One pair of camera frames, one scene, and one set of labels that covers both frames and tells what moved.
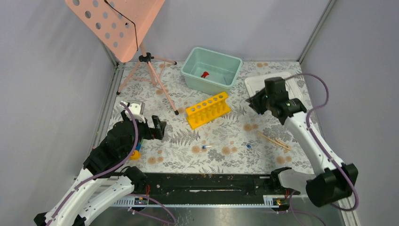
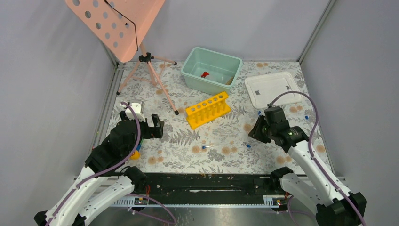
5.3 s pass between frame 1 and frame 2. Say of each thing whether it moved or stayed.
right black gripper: moved
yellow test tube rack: stayed
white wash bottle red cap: stayed
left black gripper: stayed
